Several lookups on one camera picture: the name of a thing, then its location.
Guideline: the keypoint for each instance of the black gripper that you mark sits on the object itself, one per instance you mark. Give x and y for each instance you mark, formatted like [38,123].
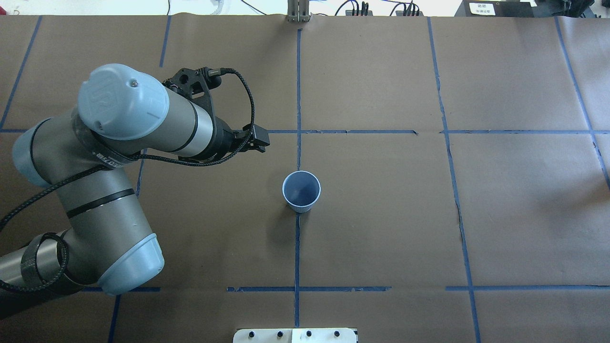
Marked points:
[222,141]

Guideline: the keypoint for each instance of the light blue ribbed cup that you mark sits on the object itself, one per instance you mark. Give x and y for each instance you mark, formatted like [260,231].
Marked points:
[301,190]

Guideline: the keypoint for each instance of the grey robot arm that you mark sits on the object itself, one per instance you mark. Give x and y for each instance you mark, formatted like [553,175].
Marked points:
[196,118]

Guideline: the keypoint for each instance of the black equipment box with label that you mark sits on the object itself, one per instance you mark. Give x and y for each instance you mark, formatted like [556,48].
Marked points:
[495,8]

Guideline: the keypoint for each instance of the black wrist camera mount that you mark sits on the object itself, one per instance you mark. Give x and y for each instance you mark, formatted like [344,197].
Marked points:
[195,85]

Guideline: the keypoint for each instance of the metal post at table edge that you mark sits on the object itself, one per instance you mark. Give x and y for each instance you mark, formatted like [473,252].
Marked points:
[298,11]

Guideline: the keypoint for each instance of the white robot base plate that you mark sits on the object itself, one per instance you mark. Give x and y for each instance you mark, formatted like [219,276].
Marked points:
[296,335]

